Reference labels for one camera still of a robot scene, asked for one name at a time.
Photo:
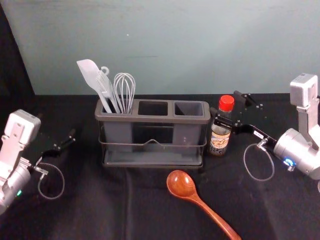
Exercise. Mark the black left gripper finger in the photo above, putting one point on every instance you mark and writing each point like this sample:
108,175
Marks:
66,141

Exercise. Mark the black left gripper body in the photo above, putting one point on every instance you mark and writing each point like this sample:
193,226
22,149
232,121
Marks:
48,153

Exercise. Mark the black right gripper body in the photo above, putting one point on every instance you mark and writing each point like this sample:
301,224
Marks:
257,125

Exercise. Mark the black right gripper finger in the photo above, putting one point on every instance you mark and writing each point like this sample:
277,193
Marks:
243,98
225,123

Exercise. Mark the sauce bottle with red cap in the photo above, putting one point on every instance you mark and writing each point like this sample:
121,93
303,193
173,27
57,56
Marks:
221,142

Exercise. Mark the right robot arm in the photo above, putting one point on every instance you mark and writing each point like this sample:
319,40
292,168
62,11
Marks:
297,150

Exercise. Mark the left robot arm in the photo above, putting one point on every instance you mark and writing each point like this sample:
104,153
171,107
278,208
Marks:
12,150

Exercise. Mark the grey slotted turner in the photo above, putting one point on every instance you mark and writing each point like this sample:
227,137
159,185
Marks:
106,86

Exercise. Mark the grey three-compartment utensil holder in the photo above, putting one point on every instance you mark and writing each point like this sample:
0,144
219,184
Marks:
155,119

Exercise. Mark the black table cloth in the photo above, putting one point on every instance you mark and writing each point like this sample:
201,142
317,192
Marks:
100,205

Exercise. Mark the grey silicone spatula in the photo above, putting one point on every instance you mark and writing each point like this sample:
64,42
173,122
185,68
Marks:
87,70

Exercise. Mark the brown wooden spoon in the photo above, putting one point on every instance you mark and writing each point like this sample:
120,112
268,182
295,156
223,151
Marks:
179,183

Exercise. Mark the grey whisk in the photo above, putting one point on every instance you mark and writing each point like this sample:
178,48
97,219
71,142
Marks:
125,85

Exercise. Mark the grey drip tray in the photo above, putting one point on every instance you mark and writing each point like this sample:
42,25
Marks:
150,157

